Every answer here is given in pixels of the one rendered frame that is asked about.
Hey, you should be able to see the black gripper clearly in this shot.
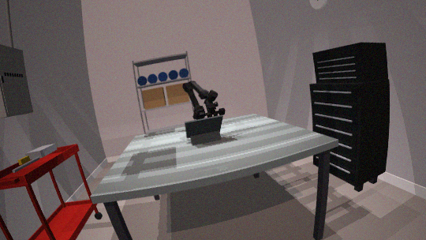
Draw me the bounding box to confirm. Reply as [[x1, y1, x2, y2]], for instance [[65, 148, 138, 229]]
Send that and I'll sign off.
[[199, 108, 225, 119]]

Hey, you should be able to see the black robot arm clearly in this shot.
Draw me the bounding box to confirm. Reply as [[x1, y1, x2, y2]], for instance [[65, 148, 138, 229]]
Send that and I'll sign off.
[[182, 81, 218, 120]]

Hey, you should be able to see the grey switch panel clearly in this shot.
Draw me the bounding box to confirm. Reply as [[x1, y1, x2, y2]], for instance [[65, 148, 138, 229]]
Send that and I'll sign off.
[[185, 115, 223, 146]]

